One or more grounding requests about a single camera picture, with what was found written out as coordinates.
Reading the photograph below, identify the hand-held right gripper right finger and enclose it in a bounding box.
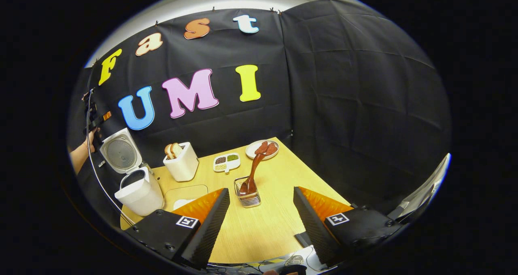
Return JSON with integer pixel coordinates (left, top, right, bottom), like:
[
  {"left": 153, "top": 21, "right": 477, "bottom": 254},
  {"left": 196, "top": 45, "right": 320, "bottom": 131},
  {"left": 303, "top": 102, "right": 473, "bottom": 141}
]
[{"left": 293, "top": 187, "right": 405, "bottom": 267}]

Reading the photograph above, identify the white divided bean dish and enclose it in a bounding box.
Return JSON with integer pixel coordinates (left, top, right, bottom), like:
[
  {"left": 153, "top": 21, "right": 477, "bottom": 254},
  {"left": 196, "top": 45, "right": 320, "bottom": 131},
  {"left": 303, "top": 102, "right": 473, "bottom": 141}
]
[{"left": 213, "top": 152, "right": 241, "bottom": 173}]

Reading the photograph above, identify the metal wire chopstick holder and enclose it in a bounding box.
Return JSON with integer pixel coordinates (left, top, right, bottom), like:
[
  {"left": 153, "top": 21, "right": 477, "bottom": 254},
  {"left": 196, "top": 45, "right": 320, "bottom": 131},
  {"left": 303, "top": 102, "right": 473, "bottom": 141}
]
[{"left": 234, "top": 176, "right": 261, "bottom": 208}]

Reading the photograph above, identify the white toaster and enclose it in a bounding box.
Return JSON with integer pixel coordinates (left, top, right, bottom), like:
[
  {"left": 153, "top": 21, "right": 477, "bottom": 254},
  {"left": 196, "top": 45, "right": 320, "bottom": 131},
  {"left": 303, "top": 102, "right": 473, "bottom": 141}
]
[{"left": 163, "top": 142, "right": 200, "bottom": 182}]

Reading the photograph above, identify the wooden spoon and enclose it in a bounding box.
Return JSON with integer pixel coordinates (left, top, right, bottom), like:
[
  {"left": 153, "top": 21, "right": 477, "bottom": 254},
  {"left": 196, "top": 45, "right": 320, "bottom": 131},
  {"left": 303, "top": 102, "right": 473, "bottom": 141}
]
[{"left": 240, "top": 152, "right": 267, "bottom": 195}]

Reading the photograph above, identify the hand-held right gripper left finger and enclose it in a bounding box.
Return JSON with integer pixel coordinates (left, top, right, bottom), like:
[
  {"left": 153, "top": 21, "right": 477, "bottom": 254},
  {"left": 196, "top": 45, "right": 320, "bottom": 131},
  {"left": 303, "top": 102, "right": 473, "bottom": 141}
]
[{"left": 125, "top": 188, "right": 230, "bottom": 270}]

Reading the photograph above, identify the white rice cooker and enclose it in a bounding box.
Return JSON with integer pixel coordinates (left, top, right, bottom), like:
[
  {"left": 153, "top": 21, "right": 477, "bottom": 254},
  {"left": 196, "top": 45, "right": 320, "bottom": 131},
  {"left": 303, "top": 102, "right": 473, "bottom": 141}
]
[{"left": 100, "top": 128, "right": 164, "bottom": 217}]

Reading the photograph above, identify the white round plate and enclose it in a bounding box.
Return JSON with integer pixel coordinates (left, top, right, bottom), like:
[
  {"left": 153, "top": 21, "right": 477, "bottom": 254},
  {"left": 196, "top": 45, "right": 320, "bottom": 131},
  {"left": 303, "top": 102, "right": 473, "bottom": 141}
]
[{"left": 246, "top": 140, "right": 280, "bottom": 161}]

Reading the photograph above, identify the clear glass container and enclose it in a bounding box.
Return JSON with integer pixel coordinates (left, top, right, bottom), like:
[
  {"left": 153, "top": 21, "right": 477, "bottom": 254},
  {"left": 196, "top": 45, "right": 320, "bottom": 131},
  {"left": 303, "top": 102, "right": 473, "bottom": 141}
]
[{"left": 163, "top": 184, "right": 209, "bottom": 211}]

